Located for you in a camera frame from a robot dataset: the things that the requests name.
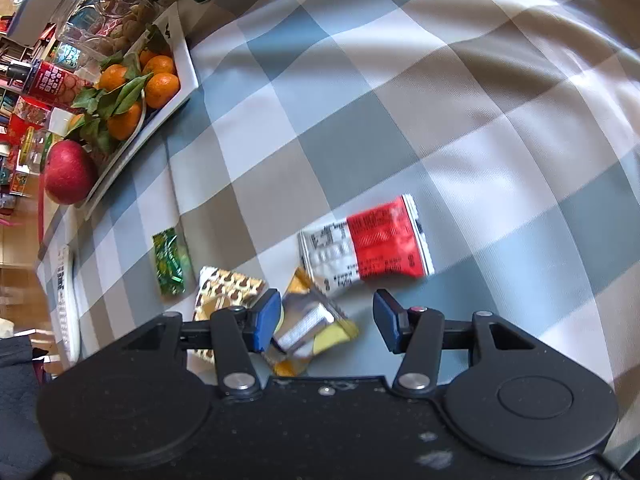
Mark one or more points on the pile of leafy tangerines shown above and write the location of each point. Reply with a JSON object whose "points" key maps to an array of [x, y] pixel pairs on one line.
{"points": [[125, 95]]}

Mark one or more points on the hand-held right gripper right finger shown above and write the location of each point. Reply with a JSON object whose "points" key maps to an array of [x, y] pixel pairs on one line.
{"points": [[387, 320]]}

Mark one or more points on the pile of walnuts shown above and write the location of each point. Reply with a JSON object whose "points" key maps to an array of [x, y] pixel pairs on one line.
{"points": [[125, 30]]}

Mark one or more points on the red apple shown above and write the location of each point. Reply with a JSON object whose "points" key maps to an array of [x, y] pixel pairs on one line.
{"points": [[70, 172]]}

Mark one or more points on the green candy packet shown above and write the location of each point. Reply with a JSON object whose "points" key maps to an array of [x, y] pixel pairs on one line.
{"points": [[170, 260]]}

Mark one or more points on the white fruit tray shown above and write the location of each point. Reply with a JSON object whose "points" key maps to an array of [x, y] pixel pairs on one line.
{"points": [[185, 75]]}

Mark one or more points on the red white snack packet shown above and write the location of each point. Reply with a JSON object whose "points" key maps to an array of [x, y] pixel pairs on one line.
{"points": [[370, 245]]}

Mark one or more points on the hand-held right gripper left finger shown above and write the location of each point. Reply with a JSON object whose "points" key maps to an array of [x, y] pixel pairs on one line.
{"points": [[265, 320]]}

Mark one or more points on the brown patterned snack packet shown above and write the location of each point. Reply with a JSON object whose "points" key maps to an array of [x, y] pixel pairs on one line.
{"points": [[225, 290]]}

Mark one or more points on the glass jar with green contents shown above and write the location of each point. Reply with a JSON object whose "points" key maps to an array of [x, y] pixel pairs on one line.
{"points": [[30, 152]]}

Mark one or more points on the red drink can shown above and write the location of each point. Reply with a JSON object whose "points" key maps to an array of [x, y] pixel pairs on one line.
{"points": [[50, 82]]}

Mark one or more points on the yellow silver snack packet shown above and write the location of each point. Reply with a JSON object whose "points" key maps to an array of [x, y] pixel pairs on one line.
{"points": [[310, 327]]}

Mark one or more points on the person's dark pants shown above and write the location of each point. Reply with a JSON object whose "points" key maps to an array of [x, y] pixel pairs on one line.
{"points": [[15, 385]]}

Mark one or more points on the large clear glass jar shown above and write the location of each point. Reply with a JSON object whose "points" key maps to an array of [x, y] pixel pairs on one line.
{"points": [[95, 10]]}

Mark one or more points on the checkered tablecloth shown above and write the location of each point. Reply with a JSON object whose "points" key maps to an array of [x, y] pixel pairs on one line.
{"points": [[400, 110]]}

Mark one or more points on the white remote control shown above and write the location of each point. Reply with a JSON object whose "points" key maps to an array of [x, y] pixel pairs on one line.
{"points": [[67, 305]]}

